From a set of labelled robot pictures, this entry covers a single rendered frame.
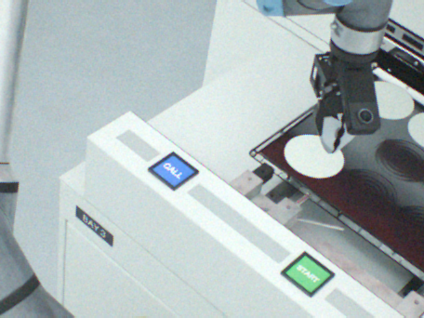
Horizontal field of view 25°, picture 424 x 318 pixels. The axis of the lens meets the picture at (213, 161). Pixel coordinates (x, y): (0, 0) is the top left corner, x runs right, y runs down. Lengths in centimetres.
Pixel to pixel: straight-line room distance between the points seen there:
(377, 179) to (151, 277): 40
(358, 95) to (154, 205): 34
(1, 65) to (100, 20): 208
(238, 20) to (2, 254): 111
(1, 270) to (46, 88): 195
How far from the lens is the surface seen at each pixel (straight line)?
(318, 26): 191
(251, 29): 204
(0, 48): 120
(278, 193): 158
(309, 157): 158
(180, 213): 138
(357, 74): 138
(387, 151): 164
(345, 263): 147
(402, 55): 180
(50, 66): 307
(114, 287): 165
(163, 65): 310
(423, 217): 155
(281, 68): 187
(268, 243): 136
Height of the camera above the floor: 199
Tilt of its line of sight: 45 degrees down
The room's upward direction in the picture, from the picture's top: 11 degrees clockwise
